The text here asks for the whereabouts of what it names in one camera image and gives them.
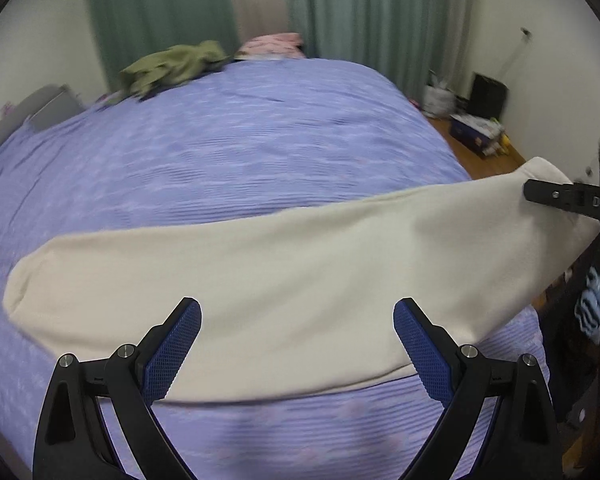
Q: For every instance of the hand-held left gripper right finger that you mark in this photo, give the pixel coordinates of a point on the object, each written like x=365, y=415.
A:
x=425, y=355

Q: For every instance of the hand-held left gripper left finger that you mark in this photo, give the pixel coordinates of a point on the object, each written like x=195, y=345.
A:
x=172, y=355

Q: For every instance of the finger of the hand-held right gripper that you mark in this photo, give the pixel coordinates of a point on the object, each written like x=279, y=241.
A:
x=570, y=199

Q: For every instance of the cream pants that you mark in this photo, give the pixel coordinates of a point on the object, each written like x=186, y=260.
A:
x=280, y=270

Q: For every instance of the light blue cloth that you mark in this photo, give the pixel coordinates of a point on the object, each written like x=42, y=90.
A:
x=587, y=302

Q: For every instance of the dark blue box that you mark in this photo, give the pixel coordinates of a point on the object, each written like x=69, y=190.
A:
x=472, y=135

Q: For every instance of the black floor appliance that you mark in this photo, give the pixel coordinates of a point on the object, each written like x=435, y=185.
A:
x=487, y=97

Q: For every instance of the white bag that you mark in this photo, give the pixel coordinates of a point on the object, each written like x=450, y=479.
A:
x=437, y=97

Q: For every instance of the lilac striped bed cover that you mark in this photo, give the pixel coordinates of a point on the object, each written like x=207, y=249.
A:
x=230, y=150

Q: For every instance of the light teal curtain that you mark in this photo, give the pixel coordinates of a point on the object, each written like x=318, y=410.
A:
x=370, y=10

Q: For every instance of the olive green cloth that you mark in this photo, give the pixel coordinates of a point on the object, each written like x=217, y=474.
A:
x=175, y=62

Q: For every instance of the pink patterned cloth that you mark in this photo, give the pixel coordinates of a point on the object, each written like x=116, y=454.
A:
x=270, y=45

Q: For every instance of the dark green curtain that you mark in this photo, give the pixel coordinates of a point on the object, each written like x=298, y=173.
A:
x=155, y=5

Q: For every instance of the beige sheer curtain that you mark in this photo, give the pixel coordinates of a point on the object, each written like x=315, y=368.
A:
x=257, y=0

